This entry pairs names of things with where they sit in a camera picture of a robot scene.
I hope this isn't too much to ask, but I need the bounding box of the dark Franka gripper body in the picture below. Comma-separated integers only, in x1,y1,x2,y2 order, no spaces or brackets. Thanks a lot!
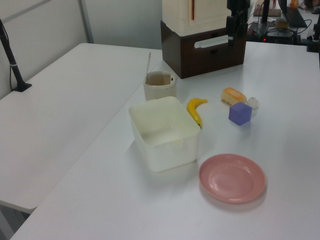
226,0,251,17

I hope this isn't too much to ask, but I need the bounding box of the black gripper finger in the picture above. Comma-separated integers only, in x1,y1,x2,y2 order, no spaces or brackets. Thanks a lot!
226,15,238,48
236,10,248,38

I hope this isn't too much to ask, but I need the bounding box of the white paper ball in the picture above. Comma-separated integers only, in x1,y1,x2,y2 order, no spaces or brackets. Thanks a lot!
245,97,260,110

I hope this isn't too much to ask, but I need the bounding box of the small white swing-lid trash can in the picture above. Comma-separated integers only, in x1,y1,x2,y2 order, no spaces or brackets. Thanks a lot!
142,51,177,102

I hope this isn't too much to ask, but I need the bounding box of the black upright stand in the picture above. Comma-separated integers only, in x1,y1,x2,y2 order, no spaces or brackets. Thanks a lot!
254,0,271,26

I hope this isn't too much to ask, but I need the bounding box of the black electronics box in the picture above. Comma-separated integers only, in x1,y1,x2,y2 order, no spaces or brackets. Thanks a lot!
264,29,297,44

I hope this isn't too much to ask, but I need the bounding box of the dark brown drawer box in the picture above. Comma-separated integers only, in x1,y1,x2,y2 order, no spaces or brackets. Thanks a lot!
160,19,248,80

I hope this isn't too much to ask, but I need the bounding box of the black laptop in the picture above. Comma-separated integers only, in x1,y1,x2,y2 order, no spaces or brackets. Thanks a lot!
279,0,308,28

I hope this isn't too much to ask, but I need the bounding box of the cream toy fridge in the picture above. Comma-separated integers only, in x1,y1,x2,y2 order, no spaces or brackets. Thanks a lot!
161,0,232,36

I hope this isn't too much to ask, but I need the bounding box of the toasted toy bread piece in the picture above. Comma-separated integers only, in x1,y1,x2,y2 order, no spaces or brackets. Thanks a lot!
220,87,248,107

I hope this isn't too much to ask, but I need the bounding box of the purple cube block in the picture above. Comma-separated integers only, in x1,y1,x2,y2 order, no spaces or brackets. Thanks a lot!
228,101,252,126

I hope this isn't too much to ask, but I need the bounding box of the yellow toy banana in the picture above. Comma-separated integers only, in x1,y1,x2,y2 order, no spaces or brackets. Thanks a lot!
186,97,208,128

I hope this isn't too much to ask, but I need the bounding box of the white plastic storage container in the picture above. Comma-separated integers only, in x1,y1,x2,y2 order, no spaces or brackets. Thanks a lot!
128,96,202,173

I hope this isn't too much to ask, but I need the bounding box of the pink plastic plate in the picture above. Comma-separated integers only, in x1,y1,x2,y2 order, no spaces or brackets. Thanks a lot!
198,153,267,204

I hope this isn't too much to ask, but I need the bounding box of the black clamp mount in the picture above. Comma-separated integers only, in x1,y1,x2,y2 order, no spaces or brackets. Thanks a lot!
306,23,320,53

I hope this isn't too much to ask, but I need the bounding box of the black camera stand pole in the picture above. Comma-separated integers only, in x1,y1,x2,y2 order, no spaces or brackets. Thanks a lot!
0,18,33,93

